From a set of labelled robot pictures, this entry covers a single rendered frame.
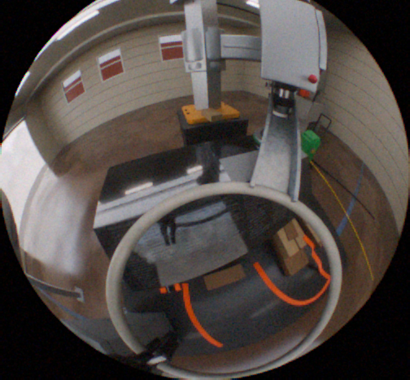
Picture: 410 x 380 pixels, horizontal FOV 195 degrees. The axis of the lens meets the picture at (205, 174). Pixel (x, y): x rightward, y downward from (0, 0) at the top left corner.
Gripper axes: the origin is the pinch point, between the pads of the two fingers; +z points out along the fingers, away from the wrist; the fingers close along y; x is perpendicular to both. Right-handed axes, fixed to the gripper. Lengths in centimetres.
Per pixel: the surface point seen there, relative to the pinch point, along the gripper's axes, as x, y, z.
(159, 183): 38.2, 31.2, -1.6
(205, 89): 82, 105, -25
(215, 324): -31, -10, 85
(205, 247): 13.3, 28.6, 11.8
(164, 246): 22.6, 18.6, 8.7
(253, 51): 49, 125, -60
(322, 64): 2, 75, -47
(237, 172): 19, 53, -3
